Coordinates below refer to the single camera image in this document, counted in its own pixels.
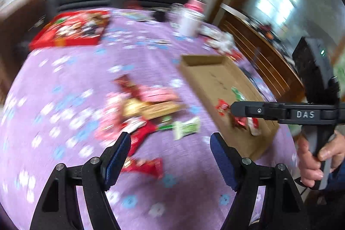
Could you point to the pile of white wrappers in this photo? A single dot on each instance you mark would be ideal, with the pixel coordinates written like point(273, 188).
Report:
point(221, 41)

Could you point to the person's right hand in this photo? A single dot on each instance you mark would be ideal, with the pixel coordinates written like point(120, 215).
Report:
point(307, 165)

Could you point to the golden brown snack bar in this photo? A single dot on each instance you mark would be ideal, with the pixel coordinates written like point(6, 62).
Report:
point(156, 108)

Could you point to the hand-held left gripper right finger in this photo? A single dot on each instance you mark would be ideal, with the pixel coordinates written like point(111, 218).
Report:
point(223, 162)

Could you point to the wooden cabinet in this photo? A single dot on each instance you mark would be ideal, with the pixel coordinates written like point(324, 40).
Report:
point(258, 46)

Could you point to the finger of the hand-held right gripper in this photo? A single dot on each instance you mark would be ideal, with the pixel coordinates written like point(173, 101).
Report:
point(250, 110)

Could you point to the long dark red snack packet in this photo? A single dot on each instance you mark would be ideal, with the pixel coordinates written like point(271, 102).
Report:
point(142, 135)

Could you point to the red gift box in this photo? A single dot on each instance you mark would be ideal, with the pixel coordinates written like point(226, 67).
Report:
point(70, 28)

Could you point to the cardboard box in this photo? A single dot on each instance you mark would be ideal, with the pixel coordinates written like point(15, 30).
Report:
point(215, 76)

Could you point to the brown armchair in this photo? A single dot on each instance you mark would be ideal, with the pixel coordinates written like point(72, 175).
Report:
point(18, 19)

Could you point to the small red snack packet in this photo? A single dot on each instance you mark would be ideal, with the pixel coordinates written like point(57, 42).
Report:
point(222, 107)
point(239, 122)

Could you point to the white plastic jar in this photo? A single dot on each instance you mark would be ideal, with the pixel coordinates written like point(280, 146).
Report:
point(188, 21)

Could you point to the small black object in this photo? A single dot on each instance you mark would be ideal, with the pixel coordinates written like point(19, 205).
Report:
point(161, 16)

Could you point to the purple floral tablecloth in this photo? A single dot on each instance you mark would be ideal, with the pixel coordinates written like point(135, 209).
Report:
point(80, 65)

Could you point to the green white snack packet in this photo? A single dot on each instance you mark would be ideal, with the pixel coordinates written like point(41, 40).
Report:
point(187, 128)

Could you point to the pale pink snack packet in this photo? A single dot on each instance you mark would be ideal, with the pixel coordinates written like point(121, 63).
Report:
point(111, 114)

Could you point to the white red snack packet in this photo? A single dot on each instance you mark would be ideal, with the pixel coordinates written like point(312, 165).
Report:
point(254, 126)

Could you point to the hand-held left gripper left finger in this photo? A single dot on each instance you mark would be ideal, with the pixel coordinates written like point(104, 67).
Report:
point(118, 157)

